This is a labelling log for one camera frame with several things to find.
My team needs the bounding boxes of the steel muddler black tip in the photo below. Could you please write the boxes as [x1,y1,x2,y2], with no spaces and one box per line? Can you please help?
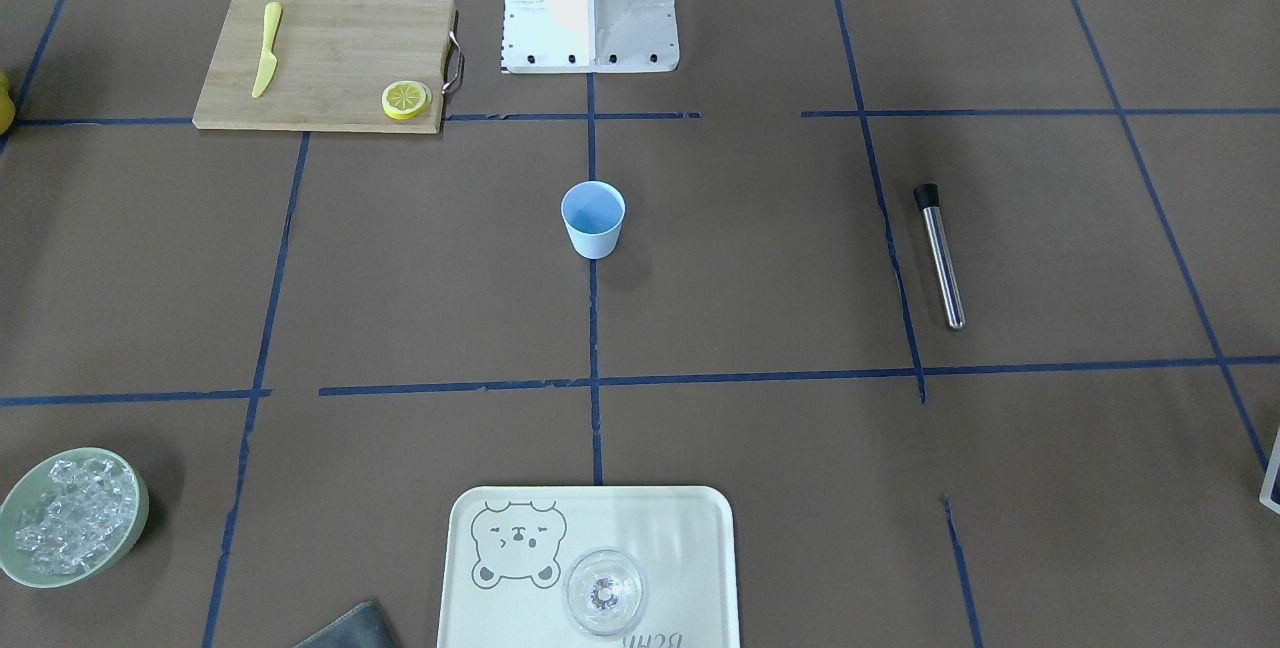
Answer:
[913,183,966,332]

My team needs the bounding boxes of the lemon slice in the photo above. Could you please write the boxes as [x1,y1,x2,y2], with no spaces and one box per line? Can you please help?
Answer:
[381,79,433,120]

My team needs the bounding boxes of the light blue cup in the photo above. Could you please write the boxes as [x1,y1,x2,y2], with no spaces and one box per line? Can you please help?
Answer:
[559,181,626,260]

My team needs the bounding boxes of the whole yellow lemon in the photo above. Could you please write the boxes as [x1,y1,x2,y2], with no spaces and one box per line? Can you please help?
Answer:
[0,70,17,136]

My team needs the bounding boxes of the cream bear tray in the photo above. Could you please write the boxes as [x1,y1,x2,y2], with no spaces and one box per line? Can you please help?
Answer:
[436,487,741,647]

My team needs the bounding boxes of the clear wine glass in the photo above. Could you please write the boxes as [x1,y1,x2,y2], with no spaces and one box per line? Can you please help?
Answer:
[564,548,646,639]

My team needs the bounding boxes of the bamboo cutting board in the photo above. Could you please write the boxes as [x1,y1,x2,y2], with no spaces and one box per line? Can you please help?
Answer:
[192,0,461,136]

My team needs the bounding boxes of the yellow plastic knife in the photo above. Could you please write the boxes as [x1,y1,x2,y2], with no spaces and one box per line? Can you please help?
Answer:
[251,1,283,99]

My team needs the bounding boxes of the grey folded cloth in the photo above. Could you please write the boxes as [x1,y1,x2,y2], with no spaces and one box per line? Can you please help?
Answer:
[294,601,398,648]

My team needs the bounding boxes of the green bowl of ice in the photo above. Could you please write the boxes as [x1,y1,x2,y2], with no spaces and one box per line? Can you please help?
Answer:
[1,447,150,589]

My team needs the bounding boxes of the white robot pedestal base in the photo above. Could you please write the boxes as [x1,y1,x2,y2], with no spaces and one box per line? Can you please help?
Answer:
[500,0,681,76]

